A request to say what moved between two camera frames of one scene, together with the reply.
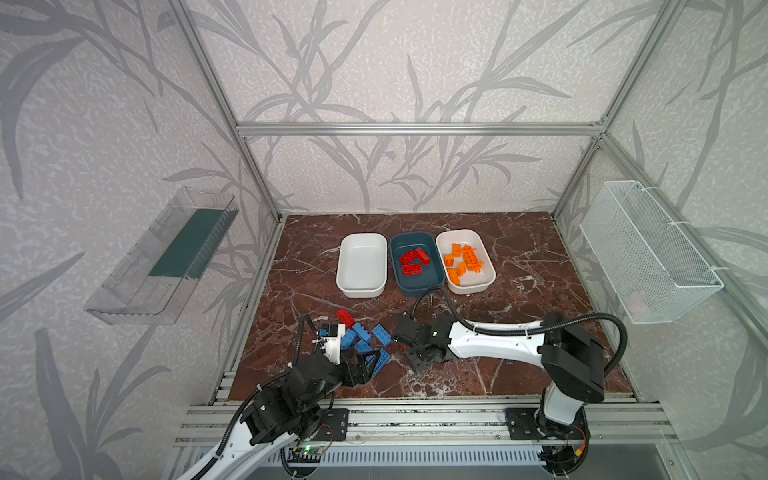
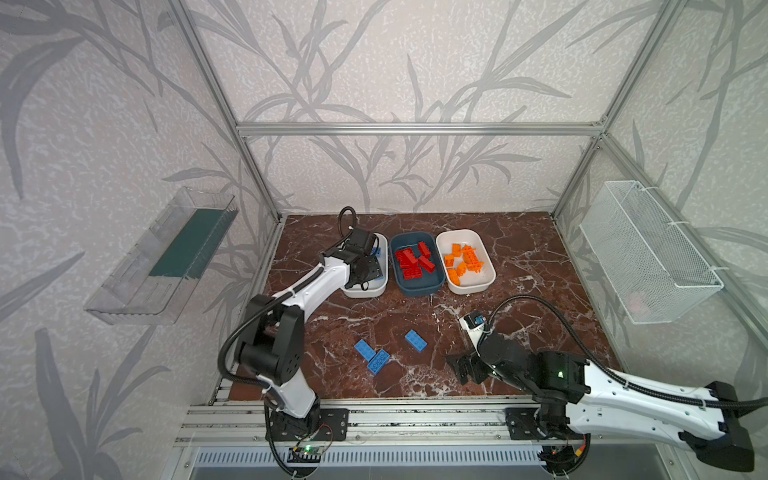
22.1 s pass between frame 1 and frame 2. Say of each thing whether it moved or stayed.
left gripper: moved
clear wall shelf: stayed
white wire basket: stayed
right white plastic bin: stayed
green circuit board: stayed
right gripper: moved
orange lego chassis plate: stayed
